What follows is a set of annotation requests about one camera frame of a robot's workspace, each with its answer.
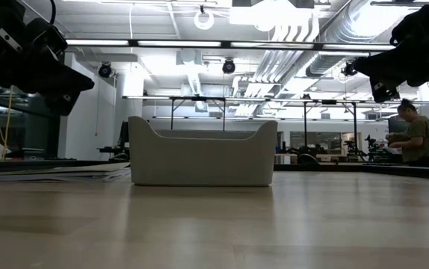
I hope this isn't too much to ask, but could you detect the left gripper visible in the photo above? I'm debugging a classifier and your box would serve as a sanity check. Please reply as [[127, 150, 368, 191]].
[[0, 21, 96, 116]]

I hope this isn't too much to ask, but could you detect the black round spotlight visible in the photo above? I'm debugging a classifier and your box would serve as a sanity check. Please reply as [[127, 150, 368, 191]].
[[221, 58, 237, 75], [97, 61, 114, 79], [340, 59, 359, 78]]

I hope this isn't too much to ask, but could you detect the person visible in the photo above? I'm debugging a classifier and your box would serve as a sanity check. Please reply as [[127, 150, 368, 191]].
[[386, 97, 429, 169]]

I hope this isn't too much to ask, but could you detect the black beam with light strips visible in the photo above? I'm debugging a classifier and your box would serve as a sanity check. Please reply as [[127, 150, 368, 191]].
[[64, 38, 396, 52]]

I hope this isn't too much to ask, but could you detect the Acadia picture book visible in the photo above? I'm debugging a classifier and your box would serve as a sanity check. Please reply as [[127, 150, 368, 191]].
[[0, 161, 132, 185]]

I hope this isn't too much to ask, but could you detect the grey plastic bin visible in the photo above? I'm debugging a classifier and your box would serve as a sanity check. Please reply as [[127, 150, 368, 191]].
[[127, 115, 280, 188]]

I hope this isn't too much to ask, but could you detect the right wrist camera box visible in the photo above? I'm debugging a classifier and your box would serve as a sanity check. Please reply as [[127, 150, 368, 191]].
[[389, 6, 425, 49]]

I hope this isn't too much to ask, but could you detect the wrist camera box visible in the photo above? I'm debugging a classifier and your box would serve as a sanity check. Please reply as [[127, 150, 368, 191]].
[[26, 16, 70, 58], [389, 6, 425, 49]]

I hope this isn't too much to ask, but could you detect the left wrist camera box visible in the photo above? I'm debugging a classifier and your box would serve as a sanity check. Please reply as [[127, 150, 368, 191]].
[[26, 16, 70, 58]]

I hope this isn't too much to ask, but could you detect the silver ventilation duct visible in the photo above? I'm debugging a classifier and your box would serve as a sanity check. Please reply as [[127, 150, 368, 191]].
[[305, 0, 399, 78]]

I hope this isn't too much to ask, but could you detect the black workstation frame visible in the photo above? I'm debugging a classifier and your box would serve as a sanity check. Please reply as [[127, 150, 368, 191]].
[[169, 95, 228, 133], [302, 98, 359, 158]]

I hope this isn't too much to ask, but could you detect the black aluminium table frame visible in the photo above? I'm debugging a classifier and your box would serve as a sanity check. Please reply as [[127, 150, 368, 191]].
[[0, 159, 429, 182]]

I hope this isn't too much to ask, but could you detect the white coiled cable ring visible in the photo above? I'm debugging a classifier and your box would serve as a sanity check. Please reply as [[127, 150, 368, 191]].
[[193, 8, 216, 31]]

